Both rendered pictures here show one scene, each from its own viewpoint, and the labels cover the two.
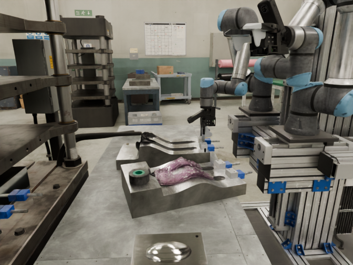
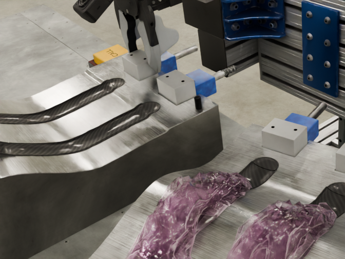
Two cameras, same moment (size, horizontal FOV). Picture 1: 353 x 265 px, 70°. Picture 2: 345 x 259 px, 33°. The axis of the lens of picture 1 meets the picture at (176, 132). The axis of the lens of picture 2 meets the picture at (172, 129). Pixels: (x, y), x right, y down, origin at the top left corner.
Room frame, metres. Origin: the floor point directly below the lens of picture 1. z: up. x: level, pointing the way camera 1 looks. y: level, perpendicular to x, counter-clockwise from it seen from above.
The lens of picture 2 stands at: (0.64, 0.20, 1.33)
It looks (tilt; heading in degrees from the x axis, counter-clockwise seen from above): 33 degrees down; 334
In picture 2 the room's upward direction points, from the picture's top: 10 degrees counter-clockwise
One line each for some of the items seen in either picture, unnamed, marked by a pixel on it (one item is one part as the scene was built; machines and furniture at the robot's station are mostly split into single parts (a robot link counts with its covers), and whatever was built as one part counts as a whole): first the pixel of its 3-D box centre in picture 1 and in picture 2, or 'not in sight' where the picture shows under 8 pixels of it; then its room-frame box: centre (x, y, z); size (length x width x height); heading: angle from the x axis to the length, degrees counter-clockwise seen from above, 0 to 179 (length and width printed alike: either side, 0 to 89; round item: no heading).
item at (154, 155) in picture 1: (163, 148); (30, 151); (1.37, 0.08, 0.87); 0.50 x 0.26 x 0.14; 92
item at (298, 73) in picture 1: (294, 69); not in sight; (0.91, -0.42, 1.33); 0.11 x 0.08 x 0.11; 30
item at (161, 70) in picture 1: (165, 71); not in sight; (7.28, 0.31, 0.94); 0.41 x 0.33 x 0.29; 105
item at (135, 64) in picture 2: (208, 141); (164, 61); (1.43, -0.19, 0.89); 0.13 x 0.05 x 0.05; 93
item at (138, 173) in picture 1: (138, 176); not in sight; (0.91, 0.15, 0.93); 0.08 x 0.08 x 0.04
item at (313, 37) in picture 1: (303, 39); not in sight; (0.90, -0.43, 1.43); 0.11 x 0.08 x 0.09; 120
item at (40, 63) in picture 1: (58, 158); not in sight; (1.56, 0.78, 0.74); 0.31 x 0.22 x 1.47; 2
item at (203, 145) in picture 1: (211, 148); (202, 82); (1.32, -0.20, 0.89); 0.13 x 0.05 x 0.05; 92
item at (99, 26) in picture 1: (91, 72); not in sight; (5.61, 1.83, 1.03); 1.54 x 0.94 x 2.06; 8
